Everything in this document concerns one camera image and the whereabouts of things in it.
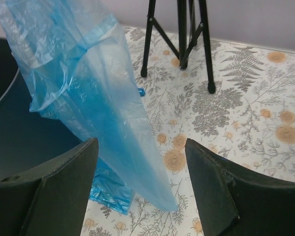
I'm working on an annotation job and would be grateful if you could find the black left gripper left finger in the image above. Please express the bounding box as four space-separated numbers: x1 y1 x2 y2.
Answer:
0 138 99 236

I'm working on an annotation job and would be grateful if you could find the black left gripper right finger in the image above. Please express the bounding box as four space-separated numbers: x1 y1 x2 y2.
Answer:
185 139 295 236

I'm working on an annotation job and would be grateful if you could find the blue plastic trash bag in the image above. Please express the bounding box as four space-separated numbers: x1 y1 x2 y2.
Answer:
0 0 177 214

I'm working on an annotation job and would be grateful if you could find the dark grey trash bin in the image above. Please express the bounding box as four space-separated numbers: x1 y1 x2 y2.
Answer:
0 38 81 181

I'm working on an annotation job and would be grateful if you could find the floral patterned table mat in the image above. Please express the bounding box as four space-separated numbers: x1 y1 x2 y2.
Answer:
81 27 295 236

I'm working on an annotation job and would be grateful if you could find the black tripod stand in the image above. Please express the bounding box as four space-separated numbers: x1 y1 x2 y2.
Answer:
141 0 216 94

